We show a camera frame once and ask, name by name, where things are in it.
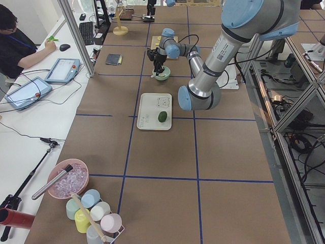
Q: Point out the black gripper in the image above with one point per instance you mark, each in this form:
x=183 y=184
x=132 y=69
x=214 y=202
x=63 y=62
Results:
x=160 y=58

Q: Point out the white ceramic spoon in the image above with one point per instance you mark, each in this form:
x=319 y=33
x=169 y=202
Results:
x=158 y=75

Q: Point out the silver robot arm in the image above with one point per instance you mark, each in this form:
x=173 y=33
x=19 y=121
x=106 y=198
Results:
x=170 y=3
x=241 y=20

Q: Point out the green ceramic bowl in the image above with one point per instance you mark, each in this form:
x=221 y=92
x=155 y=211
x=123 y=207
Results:
x=166 y=71

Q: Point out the pink bowl with ice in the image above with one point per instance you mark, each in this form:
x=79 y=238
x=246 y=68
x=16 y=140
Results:
x=74 y=182

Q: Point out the cream bear tray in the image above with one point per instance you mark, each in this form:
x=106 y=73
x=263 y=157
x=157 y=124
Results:
x=151 y=104

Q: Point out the grey folded cloth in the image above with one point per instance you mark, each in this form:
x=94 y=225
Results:
x=114 y=59

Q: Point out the green avocado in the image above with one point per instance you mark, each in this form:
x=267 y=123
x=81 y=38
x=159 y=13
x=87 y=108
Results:
x=162 y=117

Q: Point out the metal ice scoop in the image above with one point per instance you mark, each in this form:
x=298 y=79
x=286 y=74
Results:
x=145 y=18

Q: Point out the wooden mug tree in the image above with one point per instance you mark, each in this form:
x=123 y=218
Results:
x=119 y=30

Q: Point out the dark glass rack tray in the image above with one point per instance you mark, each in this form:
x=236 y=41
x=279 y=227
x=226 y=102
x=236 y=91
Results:
x=127 y=15

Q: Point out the black keyboard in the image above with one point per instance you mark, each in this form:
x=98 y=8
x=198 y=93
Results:
x=87 y=32

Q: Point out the far teach pendant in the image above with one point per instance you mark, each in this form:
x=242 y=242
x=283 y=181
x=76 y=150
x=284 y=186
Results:
x=63 y=71

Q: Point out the teach pendant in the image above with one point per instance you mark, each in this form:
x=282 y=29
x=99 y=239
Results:
x=63 y=71
x=29 y=93

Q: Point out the black computer mouse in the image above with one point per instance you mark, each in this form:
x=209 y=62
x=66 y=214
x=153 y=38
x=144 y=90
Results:
x=64 y=47

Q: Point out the near teach pendant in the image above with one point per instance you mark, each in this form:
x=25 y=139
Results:
x=29 y=93

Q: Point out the steel muddler rod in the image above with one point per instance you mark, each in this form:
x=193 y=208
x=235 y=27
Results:
x=43 y=189

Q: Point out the seated person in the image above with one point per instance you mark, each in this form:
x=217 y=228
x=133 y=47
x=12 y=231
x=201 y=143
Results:
x=18 y=51

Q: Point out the light blue plastic cup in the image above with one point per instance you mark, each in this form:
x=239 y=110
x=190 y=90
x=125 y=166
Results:
x=90 y=198

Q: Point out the white plastic cup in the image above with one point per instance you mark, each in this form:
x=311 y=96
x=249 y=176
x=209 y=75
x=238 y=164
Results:
x=100 y=210

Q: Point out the pink plastic cup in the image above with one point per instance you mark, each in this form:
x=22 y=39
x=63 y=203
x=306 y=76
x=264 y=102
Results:
x=111 y=223

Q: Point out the pale green plastic cup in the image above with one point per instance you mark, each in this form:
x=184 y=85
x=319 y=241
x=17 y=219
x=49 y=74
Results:
x=71 y=208

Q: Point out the wooden stick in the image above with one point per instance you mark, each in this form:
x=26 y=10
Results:
x=103 y=237

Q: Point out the yellow plastic cup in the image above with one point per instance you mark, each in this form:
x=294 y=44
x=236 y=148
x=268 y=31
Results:
x=81 y=221

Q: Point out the black tripod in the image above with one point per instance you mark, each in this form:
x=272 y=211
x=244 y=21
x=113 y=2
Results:
x=13 y=201

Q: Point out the red cylinder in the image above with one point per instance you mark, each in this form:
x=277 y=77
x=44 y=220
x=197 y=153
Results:
x=17 y=219

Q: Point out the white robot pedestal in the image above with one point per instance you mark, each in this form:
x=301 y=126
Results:
x=228 y=79

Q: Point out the white wire cup rack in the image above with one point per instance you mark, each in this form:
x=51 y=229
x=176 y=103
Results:
x=110 y=222

